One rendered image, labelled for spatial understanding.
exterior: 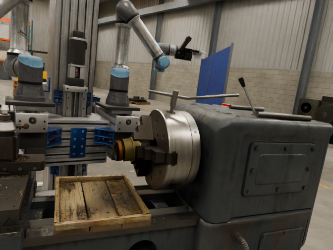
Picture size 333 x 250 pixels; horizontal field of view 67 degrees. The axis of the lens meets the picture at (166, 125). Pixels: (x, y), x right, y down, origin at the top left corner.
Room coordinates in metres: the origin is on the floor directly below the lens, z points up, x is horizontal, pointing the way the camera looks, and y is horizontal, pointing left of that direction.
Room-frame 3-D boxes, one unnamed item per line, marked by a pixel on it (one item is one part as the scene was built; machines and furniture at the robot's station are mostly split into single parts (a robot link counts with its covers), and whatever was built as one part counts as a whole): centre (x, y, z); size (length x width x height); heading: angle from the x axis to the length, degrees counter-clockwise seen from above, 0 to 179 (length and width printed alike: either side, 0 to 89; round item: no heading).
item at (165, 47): (1.80, 0.10, 1.56); 0.11 x 0.08 x 0.09; 102
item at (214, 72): (7.85, -1.13, 1.18); 4.12 x 0.80 x 2.35; 3
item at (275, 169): (1.16, -0.37, 1.06); 0.59 x 0.48 x 0.39; 114
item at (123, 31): (1.75, 0.36, 1.54); 0.15 x 0.12 x 0.55; 12
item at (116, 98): (1.61, 0.33, 1.21); 0.15 x 0.15 x 0.10
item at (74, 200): (0.88, 0.22, 0.89); 0.36 x 0.30 x 0.04; 24
